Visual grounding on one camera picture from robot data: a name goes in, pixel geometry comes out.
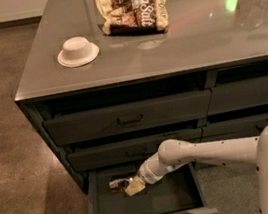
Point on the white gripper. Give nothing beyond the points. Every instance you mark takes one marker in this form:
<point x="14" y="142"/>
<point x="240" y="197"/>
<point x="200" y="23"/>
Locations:
<point x="146" y="172"/>

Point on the white upside-down bowl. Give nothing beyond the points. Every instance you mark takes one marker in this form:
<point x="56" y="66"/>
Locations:
<point x="77" y="51"/>

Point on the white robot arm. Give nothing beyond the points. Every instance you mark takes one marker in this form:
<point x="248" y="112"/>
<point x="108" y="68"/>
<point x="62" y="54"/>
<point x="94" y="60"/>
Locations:
<point x="173" y="154"/>

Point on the middle left drawer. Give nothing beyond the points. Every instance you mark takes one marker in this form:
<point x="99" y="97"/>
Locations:
<point x="125" y="151"/>

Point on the open bottom left drawer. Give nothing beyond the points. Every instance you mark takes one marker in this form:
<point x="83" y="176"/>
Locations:
<point x="176" y="193"/>

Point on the top left drawer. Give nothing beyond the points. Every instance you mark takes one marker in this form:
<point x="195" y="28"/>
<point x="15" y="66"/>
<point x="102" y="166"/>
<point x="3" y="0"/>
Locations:
<point x="127" y="117"/>

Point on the middle right drawer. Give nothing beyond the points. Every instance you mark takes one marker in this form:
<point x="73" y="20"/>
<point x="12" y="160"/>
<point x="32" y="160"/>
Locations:
<point x="249" y="126"/>

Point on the grey drawer cabinet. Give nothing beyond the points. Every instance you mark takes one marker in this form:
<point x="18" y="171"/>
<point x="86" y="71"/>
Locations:
<point x="208" y="43"/>

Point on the top right drawer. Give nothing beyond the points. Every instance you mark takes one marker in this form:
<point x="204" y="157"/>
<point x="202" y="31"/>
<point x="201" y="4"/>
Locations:
<point x="239" y="95"/>

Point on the sea salt chip bag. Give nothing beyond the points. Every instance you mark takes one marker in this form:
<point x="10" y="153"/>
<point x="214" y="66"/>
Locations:
<point x="138" y="15"/>

